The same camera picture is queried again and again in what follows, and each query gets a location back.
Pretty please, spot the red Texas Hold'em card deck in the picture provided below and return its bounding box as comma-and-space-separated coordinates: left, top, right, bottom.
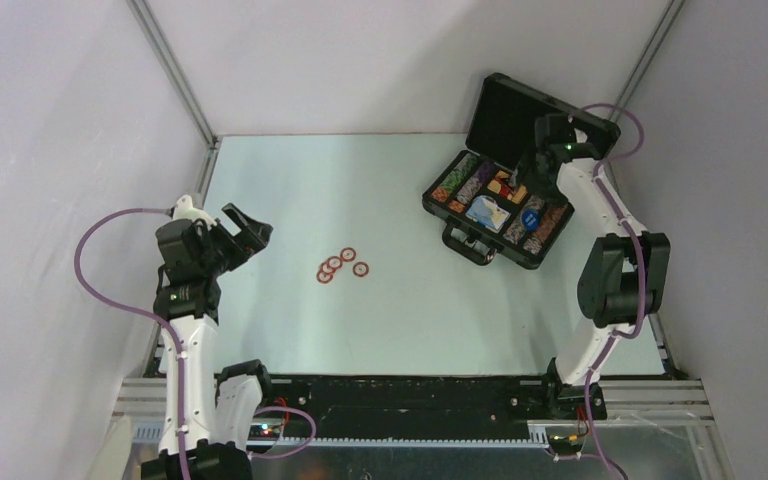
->
487, 170, 528, 204

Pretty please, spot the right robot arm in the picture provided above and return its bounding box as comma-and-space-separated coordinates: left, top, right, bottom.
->
516, 113, 671, 418

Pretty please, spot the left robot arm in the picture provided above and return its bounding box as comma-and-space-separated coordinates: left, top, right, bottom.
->
140, 195, 276, 479

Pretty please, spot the black poker set case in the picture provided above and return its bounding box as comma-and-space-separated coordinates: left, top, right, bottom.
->
422, 72, 621, 270

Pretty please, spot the purple chip stack row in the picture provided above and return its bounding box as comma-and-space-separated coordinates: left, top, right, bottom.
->
447, 161, 496, 212

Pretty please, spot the blue round dealer button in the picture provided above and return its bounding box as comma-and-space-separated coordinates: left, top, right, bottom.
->
519, 209, 541, 232

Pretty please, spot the blue card deck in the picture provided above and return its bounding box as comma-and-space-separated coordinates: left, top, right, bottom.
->
465, 195, 510, 233

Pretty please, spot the dark orange chip stack row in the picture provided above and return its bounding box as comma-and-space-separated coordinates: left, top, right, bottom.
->
523, 205, 569, 255

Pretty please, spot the green chip stack row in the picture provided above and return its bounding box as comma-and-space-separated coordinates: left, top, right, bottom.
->
431, 153, 479, 203

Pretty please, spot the blue orange chip stack row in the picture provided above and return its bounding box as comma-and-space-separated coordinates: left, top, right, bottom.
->
503, 195, 545, 244

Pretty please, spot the red poker chip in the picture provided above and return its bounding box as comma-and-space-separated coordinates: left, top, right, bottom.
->
316, 270, 333, 284
339, 247, 357, 263
326, 256, 343, 271
352, 261, 370, 278
320, 261, 334, 276

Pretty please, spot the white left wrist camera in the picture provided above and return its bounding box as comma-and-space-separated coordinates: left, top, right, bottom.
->
170, 194, 214, 225

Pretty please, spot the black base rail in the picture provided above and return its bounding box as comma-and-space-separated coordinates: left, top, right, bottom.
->
265, 375, 606, 442

